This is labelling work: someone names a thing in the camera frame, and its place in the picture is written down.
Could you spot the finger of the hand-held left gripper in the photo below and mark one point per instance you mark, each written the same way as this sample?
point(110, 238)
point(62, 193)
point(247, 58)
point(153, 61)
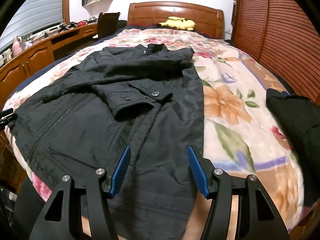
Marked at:
point(7, 111)
point(8, 119)

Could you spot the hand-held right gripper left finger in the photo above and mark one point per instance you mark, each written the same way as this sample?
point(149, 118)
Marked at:
point(121, 170)

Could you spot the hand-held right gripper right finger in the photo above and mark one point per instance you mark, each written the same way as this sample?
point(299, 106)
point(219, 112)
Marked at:
point(198, 172)

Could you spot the black jacket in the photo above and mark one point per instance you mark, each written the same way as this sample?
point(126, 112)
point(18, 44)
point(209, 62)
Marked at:
point(100, 130)

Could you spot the wooden desk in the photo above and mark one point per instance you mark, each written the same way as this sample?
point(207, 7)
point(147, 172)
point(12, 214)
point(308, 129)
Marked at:
point(32, 62)

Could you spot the white fence ornament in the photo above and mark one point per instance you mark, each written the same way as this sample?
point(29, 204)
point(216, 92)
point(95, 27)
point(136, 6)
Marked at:
point(5, 56)

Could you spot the pink toy figure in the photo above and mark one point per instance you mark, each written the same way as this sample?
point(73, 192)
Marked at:
point(16, 46)

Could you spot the floral blanket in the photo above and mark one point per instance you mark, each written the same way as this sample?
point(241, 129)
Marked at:
point(225, 100)

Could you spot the grey window blind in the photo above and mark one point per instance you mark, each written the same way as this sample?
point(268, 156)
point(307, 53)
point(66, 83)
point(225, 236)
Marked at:
point(37, 12)

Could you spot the black gadget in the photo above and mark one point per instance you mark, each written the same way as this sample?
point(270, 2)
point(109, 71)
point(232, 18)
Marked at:
point(67, 25)

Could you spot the dark cloth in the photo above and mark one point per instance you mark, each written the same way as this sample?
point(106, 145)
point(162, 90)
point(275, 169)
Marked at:
point(295, 130)

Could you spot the red basket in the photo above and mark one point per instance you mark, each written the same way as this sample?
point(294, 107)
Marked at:
point(82, 23)

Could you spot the grey box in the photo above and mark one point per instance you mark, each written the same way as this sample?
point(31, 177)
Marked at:
point(92, 18)

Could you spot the dark brown chair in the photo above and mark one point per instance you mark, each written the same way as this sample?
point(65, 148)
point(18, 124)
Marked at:
point(107, 25)

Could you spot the yellow plush toy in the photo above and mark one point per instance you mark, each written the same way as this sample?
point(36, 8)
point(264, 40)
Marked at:
point(181, 24)

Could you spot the wooden bed headboard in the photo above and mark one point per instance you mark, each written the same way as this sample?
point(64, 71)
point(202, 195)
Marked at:
point(155, 12)

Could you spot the wooden louvered wardrobe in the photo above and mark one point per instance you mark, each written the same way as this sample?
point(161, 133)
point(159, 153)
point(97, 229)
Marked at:
point(275, 30)

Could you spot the wooden window frame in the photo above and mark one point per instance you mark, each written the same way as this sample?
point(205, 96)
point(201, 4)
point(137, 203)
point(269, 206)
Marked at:
point(66, 2)

